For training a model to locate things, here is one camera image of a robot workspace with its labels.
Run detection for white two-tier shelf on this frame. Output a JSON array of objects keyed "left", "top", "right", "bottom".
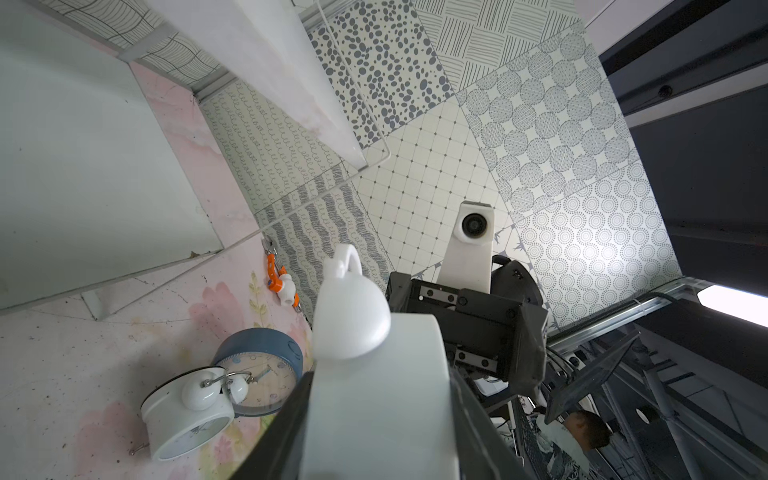
[{"left": 0, "top": 0, "right": 368, "bottom": 321}]

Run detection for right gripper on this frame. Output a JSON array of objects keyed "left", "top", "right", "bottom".
[{"left": 386, "top": 255, "right": 547, "bottom": 412}]

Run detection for orange white tool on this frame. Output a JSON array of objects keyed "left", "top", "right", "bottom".
[{"left": 262, "top": 236, "right": 303, "bottom": 313}]

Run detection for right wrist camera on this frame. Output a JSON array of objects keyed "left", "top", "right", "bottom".
[{"left": 436, "top": 201, "right": 495, "bottom": 294}]

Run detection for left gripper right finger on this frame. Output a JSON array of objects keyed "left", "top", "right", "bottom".
[{"left": 449, "top": 369, "right": 532, "bottom": 480}]

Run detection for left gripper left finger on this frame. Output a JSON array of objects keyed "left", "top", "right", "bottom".
[{"left": 231, "top": 372, "right": 314, "bottom": 480}]

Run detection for blue round alarm clock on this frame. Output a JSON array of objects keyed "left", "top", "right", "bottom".
[{"left": 211, "top": 328, "right": 304, "bottom": 417}]

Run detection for white twin-bell alarm clock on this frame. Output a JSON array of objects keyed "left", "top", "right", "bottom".
[
  {"left": 140, "top": 366, "right": 251, "bottom": 461},
  {"left": 299, "top": 244, "right": 460, "bottom": 479}
]

